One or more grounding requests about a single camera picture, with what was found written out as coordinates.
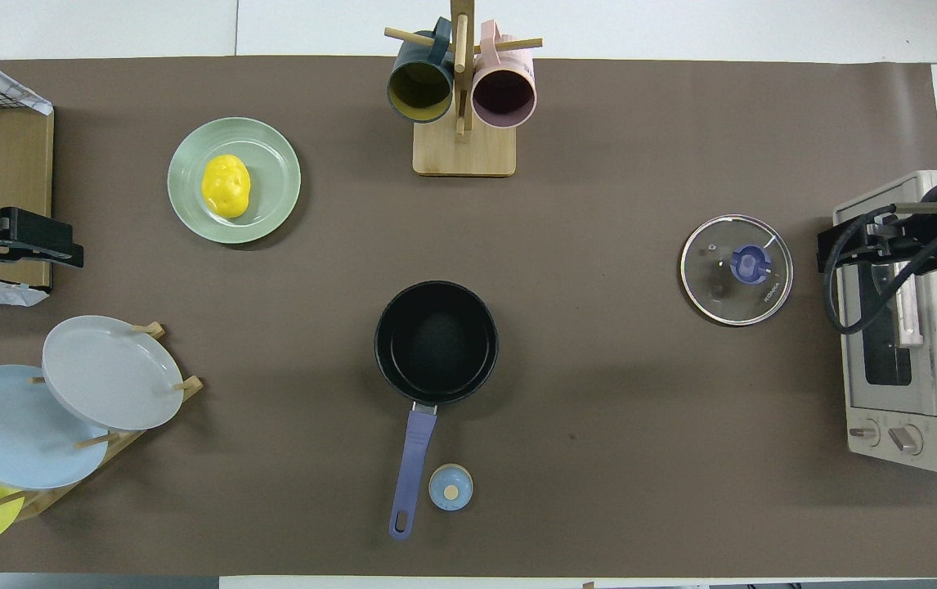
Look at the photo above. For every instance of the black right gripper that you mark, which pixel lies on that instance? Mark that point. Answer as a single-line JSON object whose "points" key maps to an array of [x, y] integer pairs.
{"points": [[898, 237]]}

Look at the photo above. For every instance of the glass lid blue knob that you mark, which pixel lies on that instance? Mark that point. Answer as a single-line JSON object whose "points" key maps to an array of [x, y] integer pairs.
{"points": [[718, 286]]}

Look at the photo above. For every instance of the yellow potato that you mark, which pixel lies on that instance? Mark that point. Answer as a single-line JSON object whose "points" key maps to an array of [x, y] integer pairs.
{"points": [[226, 186]]}

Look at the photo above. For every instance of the grey plate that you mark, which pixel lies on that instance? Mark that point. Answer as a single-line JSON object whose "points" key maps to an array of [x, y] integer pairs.
{"points": [[113, 372]]}

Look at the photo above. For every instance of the light blue plate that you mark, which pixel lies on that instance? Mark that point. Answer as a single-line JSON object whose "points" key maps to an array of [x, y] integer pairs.
{"points": [[11, 429]]}

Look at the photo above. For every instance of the wooden plate rack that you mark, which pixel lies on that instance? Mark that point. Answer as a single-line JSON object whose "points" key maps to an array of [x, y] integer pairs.
{"points": [[39, 501]]}

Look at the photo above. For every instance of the light green plate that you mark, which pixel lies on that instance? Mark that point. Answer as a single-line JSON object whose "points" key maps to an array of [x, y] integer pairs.
{"points": [[272, 164]]}

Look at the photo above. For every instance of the beige toaster oven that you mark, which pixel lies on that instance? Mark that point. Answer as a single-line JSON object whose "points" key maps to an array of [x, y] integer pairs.
{"points": [[934, 409]]}

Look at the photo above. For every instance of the brown table mat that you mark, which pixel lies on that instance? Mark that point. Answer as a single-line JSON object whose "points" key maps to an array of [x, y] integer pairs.
{"points": [[599, 409]]}

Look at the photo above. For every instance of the pink mug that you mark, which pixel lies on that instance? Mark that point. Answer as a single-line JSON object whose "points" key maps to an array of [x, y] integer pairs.
{"points": [[504, 96]]}

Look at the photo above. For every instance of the wooden mug tree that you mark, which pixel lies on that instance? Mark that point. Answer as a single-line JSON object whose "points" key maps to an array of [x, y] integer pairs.
{"points": [[464, 151]]}

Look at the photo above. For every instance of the dark teal mug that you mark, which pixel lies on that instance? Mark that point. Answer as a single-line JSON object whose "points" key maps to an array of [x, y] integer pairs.
{"points": [[419, 90]]}

